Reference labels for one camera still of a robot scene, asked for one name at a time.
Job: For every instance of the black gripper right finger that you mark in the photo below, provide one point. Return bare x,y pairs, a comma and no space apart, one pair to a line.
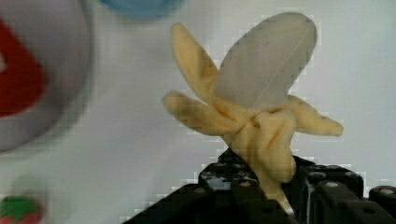
300,190

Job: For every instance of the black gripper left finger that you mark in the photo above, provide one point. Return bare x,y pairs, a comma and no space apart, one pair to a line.
230,181

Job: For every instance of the plush peeled banana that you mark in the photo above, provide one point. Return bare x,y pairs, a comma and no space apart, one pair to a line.
246,100

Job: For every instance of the blue cup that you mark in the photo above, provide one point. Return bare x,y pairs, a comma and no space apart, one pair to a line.
143,8

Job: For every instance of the red strawberry toy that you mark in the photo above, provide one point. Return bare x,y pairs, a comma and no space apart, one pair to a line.
17,209

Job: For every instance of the red ketchup bottle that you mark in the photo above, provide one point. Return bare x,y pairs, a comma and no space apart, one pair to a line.
22,78

